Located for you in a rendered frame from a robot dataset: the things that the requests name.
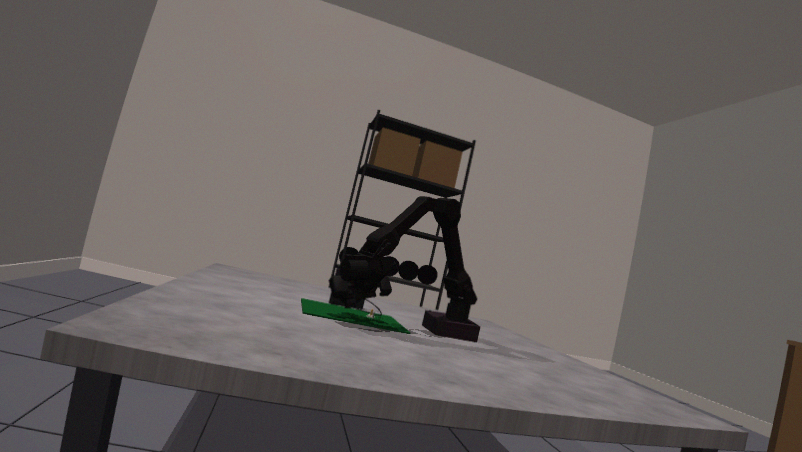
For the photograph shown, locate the green circuit board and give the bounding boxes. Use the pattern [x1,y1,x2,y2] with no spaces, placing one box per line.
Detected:
[301,298,411,334]

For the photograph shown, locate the black connector plug with cable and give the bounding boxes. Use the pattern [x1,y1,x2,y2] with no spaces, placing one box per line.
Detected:
[343,294,382,315]

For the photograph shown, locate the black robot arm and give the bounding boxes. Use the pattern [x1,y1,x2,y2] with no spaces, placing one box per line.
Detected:
[340,196,477,323]

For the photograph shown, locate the black cooling fan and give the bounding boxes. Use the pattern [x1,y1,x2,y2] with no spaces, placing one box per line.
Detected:
[329,269,365,309]

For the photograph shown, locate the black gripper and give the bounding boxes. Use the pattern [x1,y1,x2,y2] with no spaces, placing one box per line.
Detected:
[328,275,392,301]

